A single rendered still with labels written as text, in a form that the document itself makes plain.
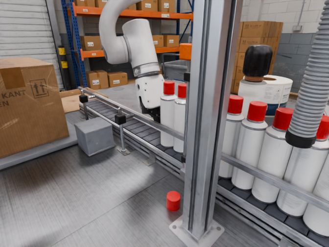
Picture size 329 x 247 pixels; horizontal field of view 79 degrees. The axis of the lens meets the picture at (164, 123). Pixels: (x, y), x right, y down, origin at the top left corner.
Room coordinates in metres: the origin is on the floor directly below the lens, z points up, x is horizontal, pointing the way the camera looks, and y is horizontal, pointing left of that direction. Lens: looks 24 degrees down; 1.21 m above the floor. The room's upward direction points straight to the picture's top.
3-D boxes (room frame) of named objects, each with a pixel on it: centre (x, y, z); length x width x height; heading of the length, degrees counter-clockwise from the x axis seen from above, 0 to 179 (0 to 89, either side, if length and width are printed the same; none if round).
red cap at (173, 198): (0.36, -0.02, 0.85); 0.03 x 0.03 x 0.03
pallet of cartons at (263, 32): (4.24, -1.54, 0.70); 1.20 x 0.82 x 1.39; 42
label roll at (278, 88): (0.90, -0.46, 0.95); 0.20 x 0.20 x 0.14
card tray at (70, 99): (1.16, 0.53, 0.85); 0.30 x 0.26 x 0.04; 43
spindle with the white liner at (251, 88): (0.67, -0.30, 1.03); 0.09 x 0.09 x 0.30
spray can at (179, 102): (0.53, -0.05, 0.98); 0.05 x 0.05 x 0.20
